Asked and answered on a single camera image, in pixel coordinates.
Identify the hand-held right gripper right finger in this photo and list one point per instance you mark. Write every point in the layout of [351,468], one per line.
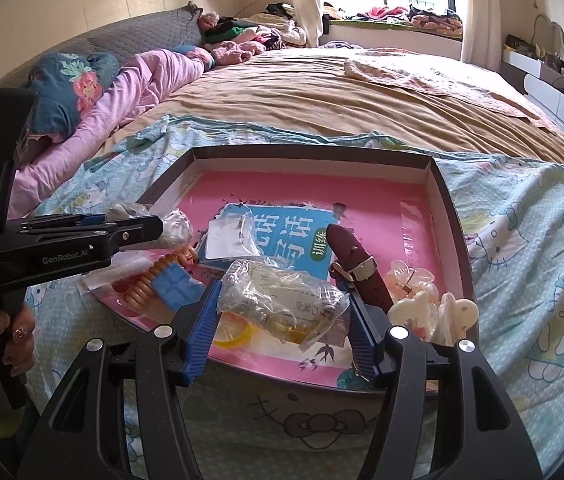
[362,332]

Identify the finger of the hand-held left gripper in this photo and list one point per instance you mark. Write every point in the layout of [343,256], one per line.
[62,225]
[137,234]

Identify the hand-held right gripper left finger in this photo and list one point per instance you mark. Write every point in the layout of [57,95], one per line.
[202,332]

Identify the clear plastic bag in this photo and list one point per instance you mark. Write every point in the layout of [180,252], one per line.
[177,227]

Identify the clear hair claw clip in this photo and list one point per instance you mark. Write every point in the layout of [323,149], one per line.
[412,280]

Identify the clear bag of jewelry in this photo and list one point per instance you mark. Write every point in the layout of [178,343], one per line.
[282,300]

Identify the pink-lined cardboard box tray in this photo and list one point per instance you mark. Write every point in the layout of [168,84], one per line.
[387,195]

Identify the yellow bangle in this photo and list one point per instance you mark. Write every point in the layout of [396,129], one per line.
[232,342]

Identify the blue rectangular hair clip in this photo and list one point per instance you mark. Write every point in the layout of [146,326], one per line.
[177,287]

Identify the cream flower hair clip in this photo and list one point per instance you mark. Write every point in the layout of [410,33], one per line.
[414,317]

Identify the small flat clear packet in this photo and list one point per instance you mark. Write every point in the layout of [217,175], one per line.
[227,240]

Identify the large blue floral pillow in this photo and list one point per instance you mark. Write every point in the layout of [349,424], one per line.
[72,85]

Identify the pink quilt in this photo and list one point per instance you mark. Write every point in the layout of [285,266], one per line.
[152,80]

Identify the cartoon cat printed blanket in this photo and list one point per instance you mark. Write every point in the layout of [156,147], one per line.
[512,260]

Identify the small blue floral pillow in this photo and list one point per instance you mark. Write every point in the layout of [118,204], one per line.
[197,55]

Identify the grey quilted headboard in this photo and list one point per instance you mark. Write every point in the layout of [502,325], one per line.
[127,35]

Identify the pink plush garment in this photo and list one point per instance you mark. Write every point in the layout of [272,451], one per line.
[237,51]

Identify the brown blanket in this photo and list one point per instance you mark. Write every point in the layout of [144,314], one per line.
[312,100]

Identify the pile of clothes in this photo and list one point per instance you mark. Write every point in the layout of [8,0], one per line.
[252,32]

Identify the pink lace cloth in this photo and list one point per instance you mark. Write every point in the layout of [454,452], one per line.
[412,75]

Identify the cream curtain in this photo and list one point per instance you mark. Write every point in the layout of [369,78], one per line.
[307,0]
[472,10]

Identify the white window seat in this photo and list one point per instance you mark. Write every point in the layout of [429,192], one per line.
[387,40]

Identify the grey white dresser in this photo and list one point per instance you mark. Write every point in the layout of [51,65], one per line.
[547,90]

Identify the clothes on window seat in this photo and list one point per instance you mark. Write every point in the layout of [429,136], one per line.
[432,22]

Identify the curved vanity mirror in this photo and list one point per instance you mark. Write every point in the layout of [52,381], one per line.
[554,35]

